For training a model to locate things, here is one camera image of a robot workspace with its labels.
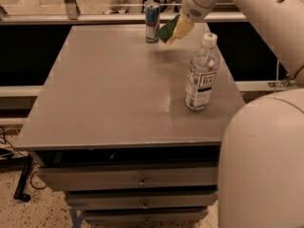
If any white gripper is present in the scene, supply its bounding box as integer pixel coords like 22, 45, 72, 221
165, 0, 219, 46

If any grey drawer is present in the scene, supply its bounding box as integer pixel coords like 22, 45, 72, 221
66, 187, 217, 210
38, 161, 219, 191
84, 207, 207, 224

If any black stand leg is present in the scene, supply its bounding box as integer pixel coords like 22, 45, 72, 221
13, 156, 32, 202

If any green and yellow sponge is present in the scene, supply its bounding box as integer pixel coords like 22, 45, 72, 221
157, 15, 180, 43

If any bottom grey drawer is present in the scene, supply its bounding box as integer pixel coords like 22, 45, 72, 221
84, 207, 207, 224

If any top grey drawer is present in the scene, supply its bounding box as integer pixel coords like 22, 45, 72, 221
38, 161, 219, 191

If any middle grey drawer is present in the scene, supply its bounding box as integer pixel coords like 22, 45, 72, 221
66, 187, 217, 210

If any white cable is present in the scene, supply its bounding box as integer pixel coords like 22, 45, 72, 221
273, 59, 281, 93

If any clear plastic water bottle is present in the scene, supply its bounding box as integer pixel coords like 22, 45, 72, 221
185, 32, 220, 111

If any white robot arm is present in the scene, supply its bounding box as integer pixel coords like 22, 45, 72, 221
180, 0, 304, 228

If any metal railing frame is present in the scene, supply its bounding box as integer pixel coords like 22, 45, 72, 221
0, 0, 248, 26

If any blue silver redbull can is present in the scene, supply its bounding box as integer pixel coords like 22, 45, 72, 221
145, 3, 160, 43

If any black floor cable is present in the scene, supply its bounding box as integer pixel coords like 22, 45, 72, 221
0, 125, 48, 191

